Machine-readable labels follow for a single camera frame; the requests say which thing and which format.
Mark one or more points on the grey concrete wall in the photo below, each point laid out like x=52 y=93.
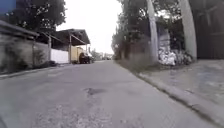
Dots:
x=20 y=53

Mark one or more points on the concrete kerb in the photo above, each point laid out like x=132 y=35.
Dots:
x=180 y=95

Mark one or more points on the white wall panel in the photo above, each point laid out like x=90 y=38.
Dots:
x=59 y=56

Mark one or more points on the concrete side pavement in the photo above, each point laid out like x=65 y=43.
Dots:
x=196 y=78

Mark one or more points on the large dark tree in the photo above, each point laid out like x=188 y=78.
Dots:
x=36 y=15

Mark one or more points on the shed with dark roof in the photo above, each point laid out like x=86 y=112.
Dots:
x=68 y=38

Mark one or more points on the dark wooden fence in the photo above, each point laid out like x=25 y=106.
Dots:
x=210 y=30

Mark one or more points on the pile of white rubbish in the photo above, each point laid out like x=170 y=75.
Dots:
x=170 y=57

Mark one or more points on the row of trees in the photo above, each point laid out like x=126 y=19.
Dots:
x=133 y=30

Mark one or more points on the grey concrete road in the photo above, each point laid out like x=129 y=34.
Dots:
x=83 y=100

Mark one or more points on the yellow truck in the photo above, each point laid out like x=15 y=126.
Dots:
x=81 y=56

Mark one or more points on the concrete utility pole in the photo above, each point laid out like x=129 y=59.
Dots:
x=188 y=26
x=152 y=30

